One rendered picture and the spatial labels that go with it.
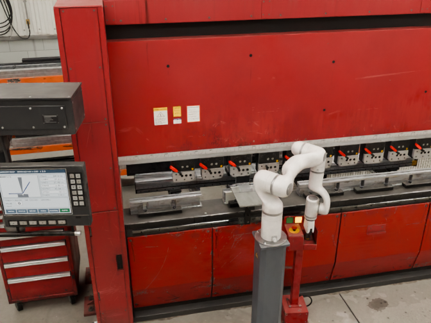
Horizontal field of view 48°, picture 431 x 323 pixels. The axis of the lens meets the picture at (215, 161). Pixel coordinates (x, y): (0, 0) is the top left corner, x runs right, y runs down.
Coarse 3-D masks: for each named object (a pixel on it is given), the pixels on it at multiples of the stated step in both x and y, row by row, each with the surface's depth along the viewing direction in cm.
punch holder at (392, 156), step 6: (390, 144) 357; (396, 144) 357; (402, 144) 358; (408, 144) 359; (384, 150) 366; (390, 150) 358; (402, 150) 360; (384, 156) 367; (390, 156) 360; (396, 156) 361; (402, 156) 362
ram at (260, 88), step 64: (128, 64) 292; (192, 64) 300; (256, 64) 308; (320, 64) 318; (384, 64) 327; (128, 128) 309; (192, 128) 318; (256, 128) 328; (320, 128) 338; (384, 128) 349
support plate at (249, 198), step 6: (252, 186) 347; (234, 192) 340; (246, 192) 340; (252, 192) 340; (240, 198) 333; (246, 198) 333; (252, 198) 333; (258, 198) 333; (240, 204) 325; (246, 204) 325; (252, 204) 325; (258, 204) 326
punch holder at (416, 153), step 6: (420, 138) 359; (426, 138) 360; (414, 144) 361; (420, 144) 361; (426, 144) 362; (408, 150) 371; (414, 150) 362; (420, 150) 363; (426, 150) 364; (414, 156) 365; (420, 156) 366; (426, 156) 367
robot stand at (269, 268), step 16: (256, 240) 290; (256, 256) 297; (272, 256) 287; (256, 272) 300; (272, 272) 293; (256, 288) 304; (272, 288) 298; (256, 304) 308; (272, 304) 304; (256, 320) 312; (272, 320) 310
